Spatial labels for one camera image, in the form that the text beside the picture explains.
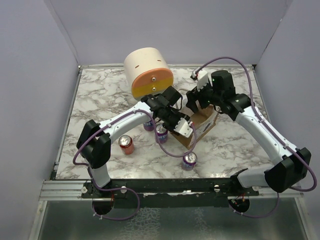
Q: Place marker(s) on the aluminium frame rail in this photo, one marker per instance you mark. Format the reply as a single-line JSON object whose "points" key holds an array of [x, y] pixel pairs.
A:
{"points": [[61, 190]]}

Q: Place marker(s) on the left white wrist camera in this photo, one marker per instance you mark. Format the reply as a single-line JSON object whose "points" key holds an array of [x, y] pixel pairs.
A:
{"points": [[183, 128]]}

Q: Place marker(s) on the purple fanta can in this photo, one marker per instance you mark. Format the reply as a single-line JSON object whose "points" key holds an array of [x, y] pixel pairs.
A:
{"points": [[161, 134], [189, 161], [149, 126]]}

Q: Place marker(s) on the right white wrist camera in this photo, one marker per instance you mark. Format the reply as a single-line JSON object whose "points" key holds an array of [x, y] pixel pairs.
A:
{"points": [[201, 77]]}

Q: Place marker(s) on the burlap canvas tote bag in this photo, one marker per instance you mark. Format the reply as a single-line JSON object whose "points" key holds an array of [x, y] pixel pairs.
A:
{"points": [[204, 120]]}

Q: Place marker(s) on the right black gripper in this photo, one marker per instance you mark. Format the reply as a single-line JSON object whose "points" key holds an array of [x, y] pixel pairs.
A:
{"points": [[193, 95]]}

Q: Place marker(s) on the beige cylindrical drawer unit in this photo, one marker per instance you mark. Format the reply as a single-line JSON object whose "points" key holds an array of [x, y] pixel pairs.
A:
{"points": [[147, 72]]}

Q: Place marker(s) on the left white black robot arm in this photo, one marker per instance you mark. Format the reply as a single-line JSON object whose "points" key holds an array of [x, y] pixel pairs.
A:
{"points": [[96, 139]]}

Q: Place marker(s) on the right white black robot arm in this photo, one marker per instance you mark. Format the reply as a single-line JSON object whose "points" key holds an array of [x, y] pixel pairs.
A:
{"points": [[290, 162]]}

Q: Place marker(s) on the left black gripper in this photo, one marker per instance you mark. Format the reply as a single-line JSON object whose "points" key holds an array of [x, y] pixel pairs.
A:
{"points": [[171, 128]]}

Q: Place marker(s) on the red cola can left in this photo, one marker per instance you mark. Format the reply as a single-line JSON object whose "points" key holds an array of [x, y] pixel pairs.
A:
{"points": [[126, 144]]}

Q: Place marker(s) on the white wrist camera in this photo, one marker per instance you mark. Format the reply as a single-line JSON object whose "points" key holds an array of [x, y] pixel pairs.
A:
{"points": [[201, 77], [183, 128]]}

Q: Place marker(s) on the purple Fanta can front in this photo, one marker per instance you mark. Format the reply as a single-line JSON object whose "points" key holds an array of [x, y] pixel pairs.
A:
{"points": [[189, 161]]}

